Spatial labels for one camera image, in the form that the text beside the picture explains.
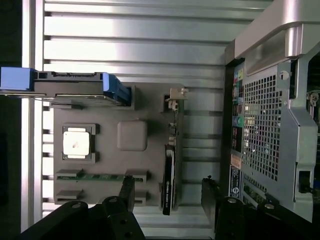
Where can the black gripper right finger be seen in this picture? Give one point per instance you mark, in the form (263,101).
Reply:
(250,225)

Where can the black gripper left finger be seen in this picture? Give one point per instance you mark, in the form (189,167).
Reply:
(75,222)

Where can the green RAM stick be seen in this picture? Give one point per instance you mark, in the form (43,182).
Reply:
(100,177)

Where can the grey plastic parts rack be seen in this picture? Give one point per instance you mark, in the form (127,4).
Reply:
(110,160)

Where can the silver CPU chip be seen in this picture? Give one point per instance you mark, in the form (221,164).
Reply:
(76,143)

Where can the open grey PC case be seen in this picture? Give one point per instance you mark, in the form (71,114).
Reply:
(262,125)

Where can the hard disk in blue caddy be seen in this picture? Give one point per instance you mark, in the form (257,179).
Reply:
(75,86)

